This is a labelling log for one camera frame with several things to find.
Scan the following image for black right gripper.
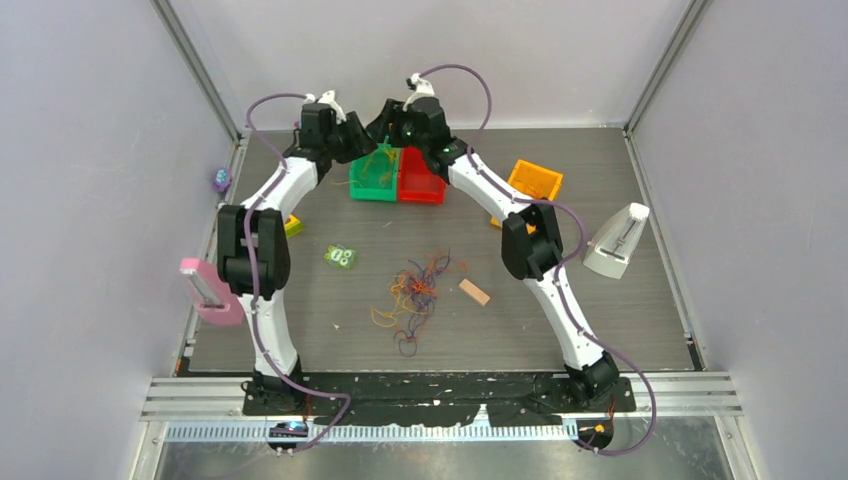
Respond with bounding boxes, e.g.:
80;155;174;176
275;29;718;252
364;100;426;154

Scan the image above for orange yellow purple cables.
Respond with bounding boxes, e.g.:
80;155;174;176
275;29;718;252
370;248;468;359

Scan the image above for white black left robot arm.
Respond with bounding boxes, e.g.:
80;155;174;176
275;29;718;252
216;95;376;414

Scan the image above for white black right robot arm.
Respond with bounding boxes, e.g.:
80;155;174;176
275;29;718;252
367;97;620;411

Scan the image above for red plastic bin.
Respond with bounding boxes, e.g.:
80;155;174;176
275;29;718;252
397;147;446;205

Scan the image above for green plastic bin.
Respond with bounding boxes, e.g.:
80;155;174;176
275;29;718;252
348;144;401;203

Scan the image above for yellow triangular toy block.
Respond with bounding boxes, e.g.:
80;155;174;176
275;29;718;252
284;215;303;238

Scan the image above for purple egg toy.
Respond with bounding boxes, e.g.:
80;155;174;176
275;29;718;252
212;168;232;194

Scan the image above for green monster toy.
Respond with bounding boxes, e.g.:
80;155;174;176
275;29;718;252
324;244;358;269

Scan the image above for orange plastic bin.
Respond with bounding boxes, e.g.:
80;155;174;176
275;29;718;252
507;159;564;201

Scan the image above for small wooden block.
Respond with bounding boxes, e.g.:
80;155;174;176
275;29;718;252
458;279;491;306

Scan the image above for pink toy toaster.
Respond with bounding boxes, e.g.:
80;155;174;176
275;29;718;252
179;258;244;327

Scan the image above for white toy toaster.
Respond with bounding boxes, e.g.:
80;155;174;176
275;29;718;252
583;203;651;280

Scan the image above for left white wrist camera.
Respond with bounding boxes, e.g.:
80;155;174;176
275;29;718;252
303;89;347;124

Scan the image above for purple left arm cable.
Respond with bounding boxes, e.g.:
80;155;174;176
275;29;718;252
243;93;354;456

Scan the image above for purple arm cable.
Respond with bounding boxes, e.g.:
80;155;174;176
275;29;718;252
415;64;658;458
243;93;354;456

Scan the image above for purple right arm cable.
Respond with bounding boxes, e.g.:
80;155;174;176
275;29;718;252
415;64;658;458

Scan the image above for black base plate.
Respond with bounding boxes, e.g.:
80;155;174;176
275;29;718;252
240;372;636;427

